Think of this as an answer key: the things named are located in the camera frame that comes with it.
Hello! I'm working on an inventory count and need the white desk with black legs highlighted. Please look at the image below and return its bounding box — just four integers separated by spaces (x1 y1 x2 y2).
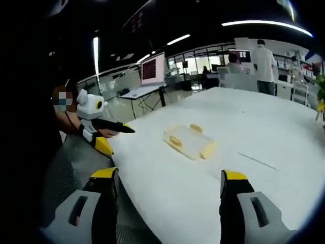
119 84 168 120

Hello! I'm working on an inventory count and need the long ceiling light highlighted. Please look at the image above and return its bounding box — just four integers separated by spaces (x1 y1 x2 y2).
220 20 313 38
92 36 100 75
166 34 191 46

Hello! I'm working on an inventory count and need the computer monitor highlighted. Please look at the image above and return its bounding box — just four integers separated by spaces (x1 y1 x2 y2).
140 51 166 87

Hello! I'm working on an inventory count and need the green potted plant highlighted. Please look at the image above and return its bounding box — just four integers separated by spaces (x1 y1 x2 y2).
314 73 325 123

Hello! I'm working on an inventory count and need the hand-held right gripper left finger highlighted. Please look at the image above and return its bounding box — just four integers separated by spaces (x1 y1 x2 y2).
40 167 120 244

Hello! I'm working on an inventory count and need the person's left hand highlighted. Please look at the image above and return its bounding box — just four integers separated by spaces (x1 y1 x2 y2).
97 129 119 139

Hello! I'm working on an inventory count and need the white chair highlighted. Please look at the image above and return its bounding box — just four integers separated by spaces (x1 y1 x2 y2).
291 80 311 106

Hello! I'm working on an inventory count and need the grey mesh chair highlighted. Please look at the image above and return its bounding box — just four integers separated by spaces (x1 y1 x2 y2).
42 133 163 244

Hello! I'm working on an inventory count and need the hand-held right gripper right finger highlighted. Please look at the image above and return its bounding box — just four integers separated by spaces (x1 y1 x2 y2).
219 169 298 244

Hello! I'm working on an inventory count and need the clear box with yellow buckles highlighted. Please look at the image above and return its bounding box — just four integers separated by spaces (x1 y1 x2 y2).
162 123 218 162

